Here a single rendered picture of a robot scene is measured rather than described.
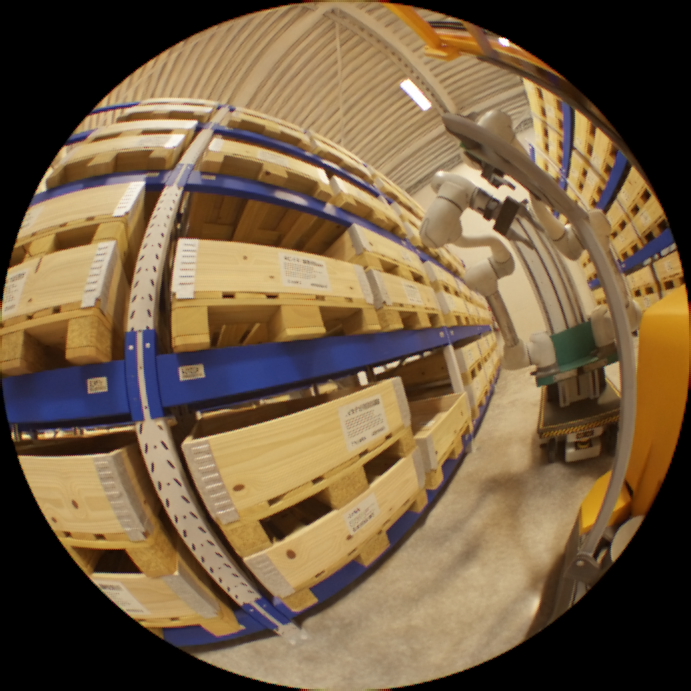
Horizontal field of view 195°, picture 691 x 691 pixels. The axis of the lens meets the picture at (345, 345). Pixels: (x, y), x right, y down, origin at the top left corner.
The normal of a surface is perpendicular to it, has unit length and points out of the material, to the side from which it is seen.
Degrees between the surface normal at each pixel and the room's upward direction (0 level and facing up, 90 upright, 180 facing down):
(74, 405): 90
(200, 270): 90
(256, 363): 90
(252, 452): 90
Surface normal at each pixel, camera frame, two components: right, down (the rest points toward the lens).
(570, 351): -0.81, 0.14
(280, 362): 0.63, -0.29
